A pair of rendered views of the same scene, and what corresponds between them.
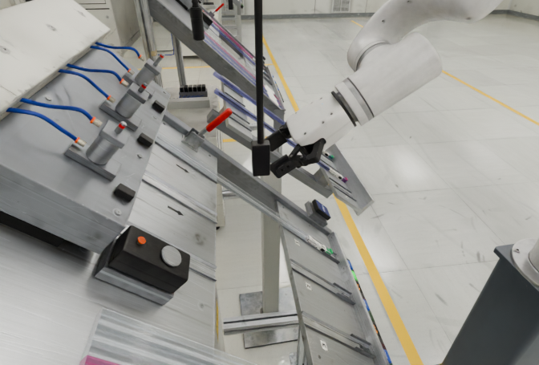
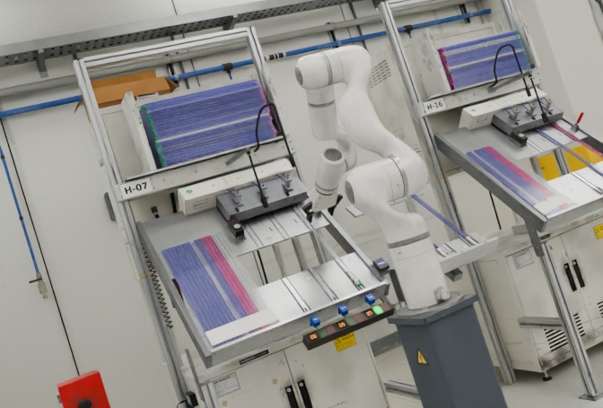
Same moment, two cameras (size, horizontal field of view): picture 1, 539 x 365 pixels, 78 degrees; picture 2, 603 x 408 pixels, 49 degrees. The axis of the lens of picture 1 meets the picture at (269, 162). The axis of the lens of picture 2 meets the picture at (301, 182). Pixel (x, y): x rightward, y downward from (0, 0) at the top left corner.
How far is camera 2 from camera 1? 2.40 m
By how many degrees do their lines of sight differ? 78
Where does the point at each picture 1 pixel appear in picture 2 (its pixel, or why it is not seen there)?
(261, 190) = (347, 244)
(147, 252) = (232, 222)
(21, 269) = (216, 221)
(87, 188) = (230, 206)
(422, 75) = (321, 166)
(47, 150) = (230, 198)
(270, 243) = not seen: hidden behind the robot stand
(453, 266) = not seen: outside the picture
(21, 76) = (235, 183)
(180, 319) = (236, 246)
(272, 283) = not seen: hidden behind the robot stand
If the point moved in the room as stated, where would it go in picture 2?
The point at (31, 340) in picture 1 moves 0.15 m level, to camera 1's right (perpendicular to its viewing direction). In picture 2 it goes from (207, 230) to (213, 228)
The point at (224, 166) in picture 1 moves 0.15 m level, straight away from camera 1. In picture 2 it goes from (333, 229) to (364, 217)
